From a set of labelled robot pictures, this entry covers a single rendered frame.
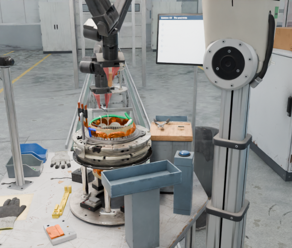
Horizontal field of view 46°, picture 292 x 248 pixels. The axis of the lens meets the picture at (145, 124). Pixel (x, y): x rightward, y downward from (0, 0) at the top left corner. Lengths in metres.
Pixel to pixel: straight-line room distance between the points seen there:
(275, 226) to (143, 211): 1.87
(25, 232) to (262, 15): 1.11
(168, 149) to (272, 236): 1.50
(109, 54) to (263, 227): 2.03
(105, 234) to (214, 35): 0.81
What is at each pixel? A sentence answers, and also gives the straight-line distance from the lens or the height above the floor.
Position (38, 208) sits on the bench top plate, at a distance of 1.58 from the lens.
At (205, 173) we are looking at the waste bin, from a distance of 3.06.
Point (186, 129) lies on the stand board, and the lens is 1.59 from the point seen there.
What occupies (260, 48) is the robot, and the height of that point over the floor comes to 1.47.
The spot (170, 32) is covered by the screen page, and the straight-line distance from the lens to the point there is 2.39.
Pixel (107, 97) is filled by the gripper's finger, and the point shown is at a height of 1.22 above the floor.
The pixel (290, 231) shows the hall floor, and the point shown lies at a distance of 2.93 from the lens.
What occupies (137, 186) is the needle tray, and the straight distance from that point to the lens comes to 1.12.
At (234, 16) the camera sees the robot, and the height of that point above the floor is 1.56.
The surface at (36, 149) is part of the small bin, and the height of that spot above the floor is 0.82.
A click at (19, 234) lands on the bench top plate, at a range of 1.45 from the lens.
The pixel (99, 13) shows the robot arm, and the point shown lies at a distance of 1.19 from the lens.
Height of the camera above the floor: 1.57
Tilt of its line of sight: 18 degrees down
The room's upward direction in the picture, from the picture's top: straight up
